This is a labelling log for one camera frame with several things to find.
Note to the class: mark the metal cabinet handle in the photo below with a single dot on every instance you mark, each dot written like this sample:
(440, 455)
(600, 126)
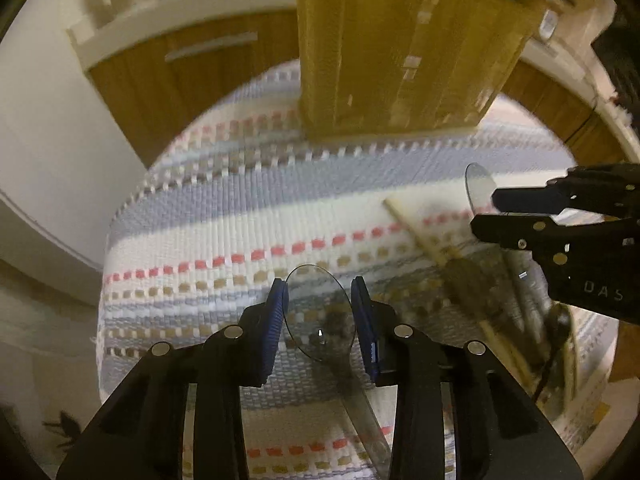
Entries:
(211, 45)

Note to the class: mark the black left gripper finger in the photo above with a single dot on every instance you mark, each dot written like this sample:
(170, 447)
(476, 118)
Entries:
(524, 233)
(553, 198)

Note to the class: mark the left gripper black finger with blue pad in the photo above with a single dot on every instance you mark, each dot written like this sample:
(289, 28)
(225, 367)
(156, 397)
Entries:
(499, 432)
(138, 431)

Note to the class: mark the striped woven table mat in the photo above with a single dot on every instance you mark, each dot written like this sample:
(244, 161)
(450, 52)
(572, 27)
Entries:
(241, 198)

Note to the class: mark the bamboo utensil organizer box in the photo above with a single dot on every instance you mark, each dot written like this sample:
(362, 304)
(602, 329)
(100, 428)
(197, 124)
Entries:
(399, 66)

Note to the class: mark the wooden kitchen cabinet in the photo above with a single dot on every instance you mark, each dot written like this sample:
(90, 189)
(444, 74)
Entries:
(153, 101)

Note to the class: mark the wooden spatula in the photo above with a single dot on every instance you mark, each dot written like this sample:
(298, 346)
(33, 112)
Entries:
(475, 294)

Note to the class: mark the clear plastic spoon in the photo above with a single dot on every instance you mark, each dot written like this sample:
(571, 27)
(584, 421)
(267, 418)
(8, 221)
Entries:
(479, 186)
(320, 324)

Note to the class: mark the white countertop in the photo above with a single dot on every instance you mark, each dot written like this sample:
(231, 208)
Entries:
(153, 18)

